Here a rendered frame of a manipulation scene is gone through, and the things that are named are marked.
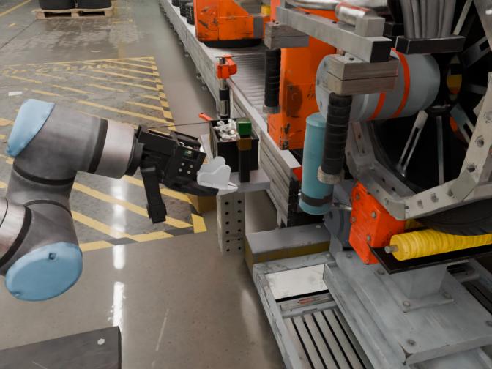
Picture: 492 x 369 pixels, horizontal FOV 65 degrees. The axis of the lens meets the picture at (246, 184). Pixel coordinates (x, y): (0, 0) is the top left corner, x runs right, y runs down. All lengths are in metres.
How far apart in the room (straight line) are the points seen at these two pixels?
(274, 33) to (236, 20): 2.24
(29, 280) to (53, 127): 0.21
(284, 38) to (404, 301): 0.78
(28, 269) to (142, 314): 0.95
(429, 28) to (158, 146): 0.44
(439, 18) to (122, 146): 0.49
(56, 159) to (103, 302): 0.98
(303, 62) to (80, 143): 0.77
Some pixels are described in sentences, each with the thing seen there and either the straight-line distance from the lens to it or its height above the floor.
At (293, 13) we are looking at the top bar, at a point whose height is 0.98.
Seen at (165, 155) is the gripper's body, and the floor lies 0.79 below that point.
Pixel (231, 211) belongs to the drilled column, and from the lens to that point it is 1.52.
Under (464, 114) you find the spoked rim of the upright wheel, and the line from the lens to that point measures 0.88.
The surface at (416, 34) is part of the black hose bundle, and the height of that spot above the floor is 0.98.
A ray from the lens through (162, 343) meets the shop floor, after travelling 1.38.
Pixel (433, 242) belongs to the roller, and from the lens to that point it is 0.96.
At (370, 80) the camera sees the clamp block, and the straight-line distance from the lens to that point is 0.61.
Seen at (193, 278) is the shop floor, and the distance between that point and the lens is 1.56.
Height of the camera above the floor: 1.08
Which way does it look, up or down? 31 degrees down
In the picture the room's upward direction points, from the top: straight up
